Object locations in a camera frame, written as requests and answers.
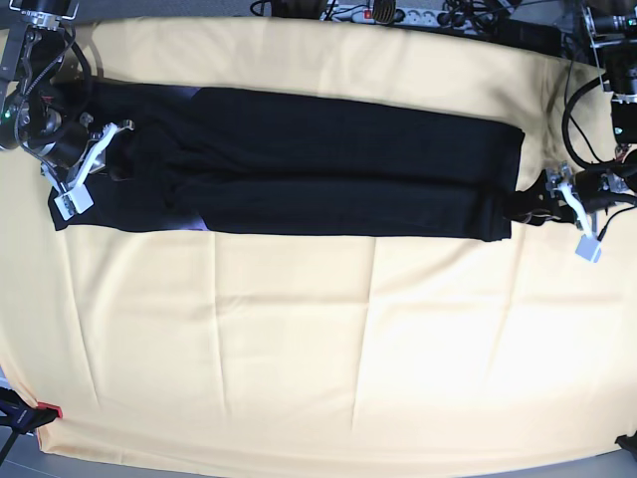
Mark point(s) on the black red table clamp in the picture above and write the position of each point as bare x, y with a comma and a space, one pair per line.
21, 418

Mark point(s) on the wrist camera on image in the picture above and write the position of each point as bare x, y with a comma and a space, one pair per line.
589, 249
74, 202

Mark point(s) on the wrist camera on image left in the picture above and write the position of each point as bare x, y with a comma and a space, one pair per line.
74, 202

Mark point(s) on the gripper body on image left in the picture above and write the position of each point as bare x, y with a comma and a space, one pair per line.
64, 158

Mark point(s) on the black T-shirt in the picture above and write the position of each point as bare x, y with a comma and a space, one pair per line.
252, 162

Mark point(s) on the black clamp at right edge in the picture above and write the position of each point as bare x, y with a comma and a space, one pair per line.
628, 443

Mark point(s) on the black power adapter box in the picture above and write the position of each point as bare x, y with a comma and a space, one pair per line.
538, 38

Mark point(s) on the yellow table cloth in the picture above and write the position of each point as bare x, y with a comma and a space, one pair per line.
266, 356

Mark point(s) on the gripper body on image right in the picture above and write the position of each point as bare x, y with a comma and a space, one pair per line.
577, 197

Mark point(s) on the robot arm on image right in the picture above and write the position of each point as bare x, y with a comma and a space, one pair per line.
610, 29

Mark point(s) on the white power strip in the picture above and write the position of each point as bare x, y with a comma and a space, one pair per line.
399, 16

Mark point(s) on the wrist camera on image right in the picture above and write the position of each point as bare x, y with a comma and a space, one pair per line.
589, 249

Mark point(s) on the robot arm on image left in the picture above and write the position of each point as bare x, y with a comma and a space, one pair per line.
34, 115

